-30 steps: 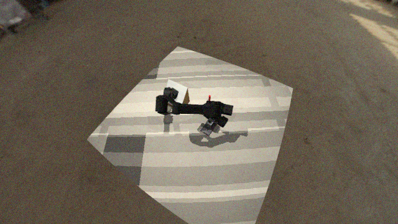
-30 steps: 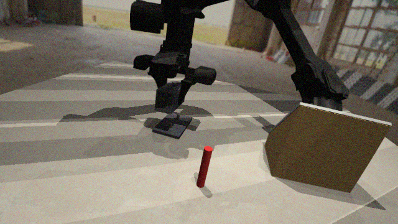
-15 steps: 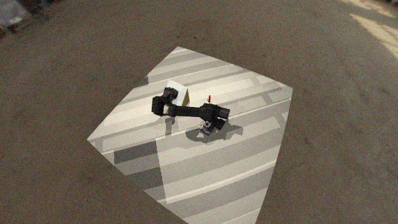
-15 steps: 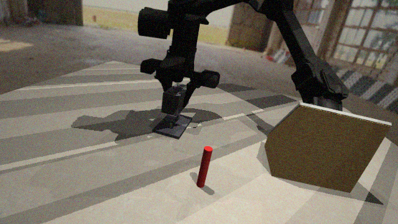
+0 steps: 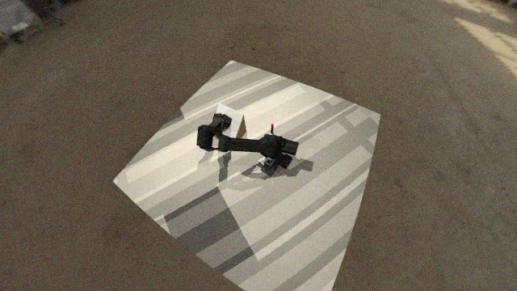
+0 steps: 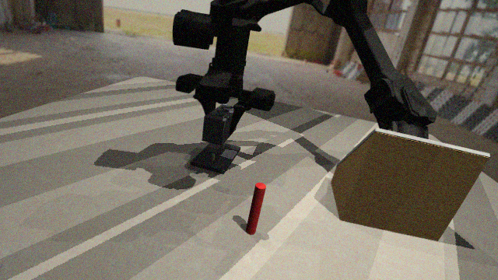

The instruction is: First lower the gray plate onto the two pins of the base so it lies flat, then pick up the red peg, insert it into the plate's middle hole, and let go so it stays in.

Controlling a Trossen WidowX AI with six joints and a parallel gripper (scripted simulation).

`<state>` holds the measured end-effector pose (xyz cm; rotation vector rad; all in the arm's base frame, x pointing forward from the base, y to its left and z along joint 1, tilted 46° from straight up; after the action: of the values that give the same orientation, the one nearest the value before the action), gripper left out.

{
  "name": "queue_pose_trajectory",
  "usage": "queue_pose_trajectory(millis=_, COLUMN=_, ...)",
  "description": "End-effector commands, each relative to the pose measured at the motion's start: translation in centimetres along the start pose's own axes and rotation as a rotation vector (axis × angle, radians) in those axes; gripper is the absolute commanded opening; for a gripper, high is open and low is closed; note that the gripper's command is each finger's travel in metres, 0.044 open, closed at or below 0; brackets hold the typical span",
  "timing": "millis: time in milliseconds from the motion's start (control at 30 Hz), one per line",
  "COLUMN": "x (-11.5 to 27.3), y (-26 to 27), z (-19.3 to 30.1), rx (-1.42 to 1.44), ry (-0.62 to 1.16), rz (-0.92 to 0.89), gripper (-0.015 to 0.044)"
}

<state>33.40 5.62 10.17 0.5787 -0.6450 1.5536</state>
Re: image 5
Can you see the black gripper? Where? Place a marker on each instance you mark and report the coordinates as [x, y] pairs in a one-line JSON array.
[[283, 161]]

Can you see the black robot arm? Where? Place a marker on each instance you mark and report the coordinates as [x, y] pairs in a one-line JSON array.
[[269, 145]]

